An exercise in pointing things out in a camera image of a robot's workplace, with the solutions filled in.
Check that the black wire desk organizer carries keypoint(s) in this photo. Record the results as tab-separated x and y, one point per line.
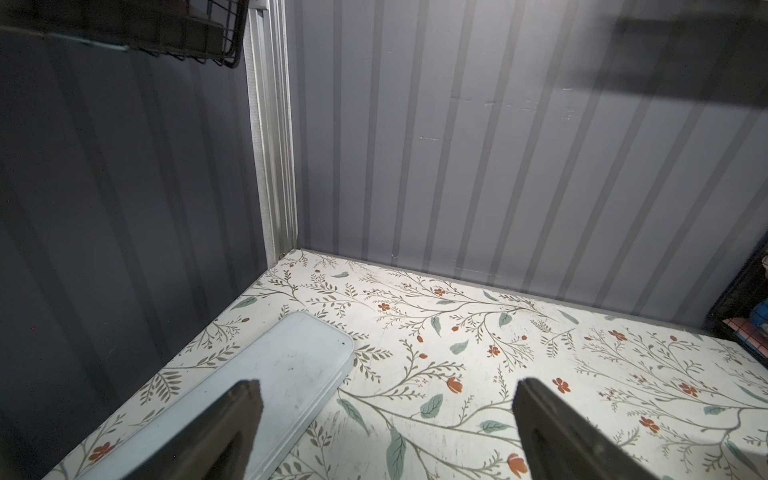
740	312

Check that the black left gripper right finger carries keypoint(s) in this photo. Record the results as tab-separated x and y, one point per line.
561	444

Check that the light blue pencil case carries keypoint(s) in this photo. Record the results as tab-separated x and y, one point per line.
300	363

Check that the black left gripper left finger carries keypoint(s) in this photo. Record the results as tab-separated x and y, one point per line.
217	444

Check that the black wire wall basket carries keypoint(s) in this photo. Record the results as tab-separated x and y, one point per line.
200	30

